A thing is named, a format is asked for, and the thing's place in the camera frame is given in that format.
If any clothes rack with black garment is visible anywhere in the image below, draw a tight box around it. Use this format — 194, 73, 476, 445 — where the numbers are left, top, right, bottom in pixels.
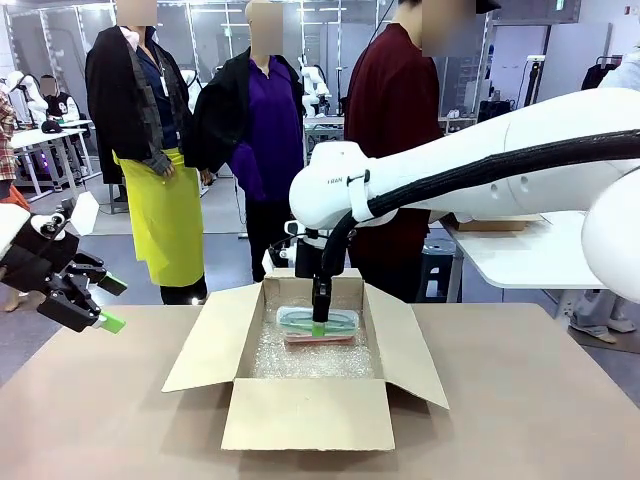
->
580, 54, 624, 92

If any seated person black white jacket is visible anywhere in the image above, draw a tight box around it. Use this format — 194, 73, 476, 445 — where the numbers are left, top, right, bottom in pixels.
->
38, 74, 81, 124

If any clear bubble wrap sheet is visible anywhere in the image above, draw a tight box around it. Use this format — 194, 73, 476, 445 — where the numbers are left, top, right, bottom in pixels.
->
248, 294, 377, 380

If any small open cardboard box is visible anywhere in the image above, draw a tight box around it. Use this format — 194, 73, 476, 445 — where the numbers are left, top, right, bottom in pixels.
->
452, 213, 544, 232

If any grey robot pedestal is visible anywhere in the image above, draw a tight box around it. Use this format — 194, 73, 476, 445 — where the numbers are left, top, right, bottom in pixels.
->
303, 117, 346, 149

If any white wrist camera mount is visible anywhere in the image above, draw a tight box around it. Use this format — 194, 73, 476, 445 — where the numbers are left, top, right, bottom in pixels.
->
262, 219, 307, 271
29, 191, 100, 241

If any clear glasses set case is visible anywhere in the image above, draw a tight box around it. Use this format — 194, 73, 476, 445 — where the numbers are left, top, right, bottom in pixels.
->
276, 305, 360, 347

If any person in maroon shirt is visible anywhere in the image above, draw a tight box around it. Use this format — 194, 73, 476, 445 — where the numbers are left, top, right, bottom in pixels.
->
343, 0, 501, 304

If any white side table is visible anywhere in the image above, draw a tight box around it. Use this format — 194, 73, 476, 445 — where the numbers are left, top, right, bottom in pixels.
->
439, 212, 609, 290

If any large open cardboard box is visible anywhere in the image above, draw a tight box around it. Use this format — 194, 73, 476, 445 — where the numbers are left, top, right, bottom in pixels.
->
160, 267, 451, 453

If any white office desk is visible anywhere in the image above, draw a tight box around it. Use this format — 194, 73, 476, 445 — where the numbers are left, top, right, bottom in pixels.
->
9, 119, 96, 201

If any grey plastic stool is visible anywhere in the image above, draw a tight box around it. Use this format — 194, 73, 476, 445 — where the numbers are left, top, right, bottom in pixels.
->
417, 238, 459, 304

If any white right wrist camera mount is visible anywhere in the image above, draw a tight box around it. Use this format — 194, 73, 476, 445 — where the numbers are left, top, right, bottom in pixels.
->
262, 219, 307, 271

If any black bag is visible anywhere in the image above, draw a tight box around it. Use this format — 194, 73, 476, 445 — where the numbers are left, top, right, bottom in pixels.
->
477, 98, 516, 124

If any black light stand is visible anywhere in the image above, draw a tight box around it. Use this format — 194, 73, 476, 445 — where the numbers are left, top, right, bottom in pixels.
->
522, 55, 546, 107

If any figure plaid shirt orange skirt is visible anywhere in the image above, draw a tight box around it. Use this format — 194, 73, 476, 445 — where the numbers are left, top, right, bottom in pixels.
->
0, 91, 32, 312

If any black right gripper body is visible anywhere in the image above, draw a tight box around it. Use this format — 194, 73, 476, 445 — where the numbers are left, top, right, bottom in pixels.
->
294, 234, 331, 280

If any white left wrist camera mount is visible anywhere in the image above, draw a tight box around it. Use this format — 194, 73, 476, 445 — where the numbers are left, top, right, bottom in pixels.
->
29, 191, 100, 241

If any black braided cable sleeve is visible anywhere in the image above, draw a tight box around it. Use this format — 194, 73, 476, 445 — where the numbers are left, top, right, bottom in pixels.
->
319, 128, 640, 277

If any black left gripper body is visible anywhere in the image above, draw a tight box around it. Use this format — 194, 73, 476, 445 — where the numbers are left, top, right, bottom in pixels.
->
0, 227, 81, 301

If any white shoe rack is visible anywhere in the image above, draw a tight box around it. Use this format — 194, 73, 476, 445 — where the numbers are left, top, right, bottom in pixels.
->
439, 107, 479, 135

